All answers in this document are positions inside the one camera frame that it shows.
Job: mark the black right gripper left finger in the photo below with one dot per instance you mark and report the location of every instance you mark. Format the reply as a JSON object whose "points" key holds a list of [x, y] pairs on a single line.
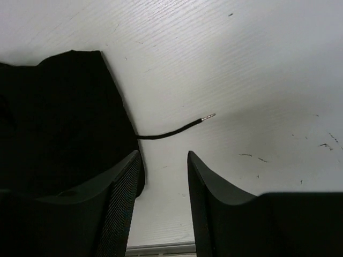
{"points": [[91, 219]]}

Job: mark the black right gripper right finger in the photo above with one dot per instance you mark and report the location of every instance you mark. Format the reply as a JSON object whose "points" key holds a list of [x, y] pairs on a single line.
{"points": [[228, 221]]}

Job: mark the black trousers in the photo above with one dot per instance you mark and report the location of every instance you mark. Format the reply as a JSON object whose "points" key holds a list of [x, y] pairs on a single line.
{"points": [[63, 122]]}

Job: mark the aluminium front rail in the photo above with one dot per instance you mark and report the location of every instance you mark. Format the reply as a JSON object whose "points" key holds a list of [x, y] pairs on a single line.
{"points": [[170, 249]]}

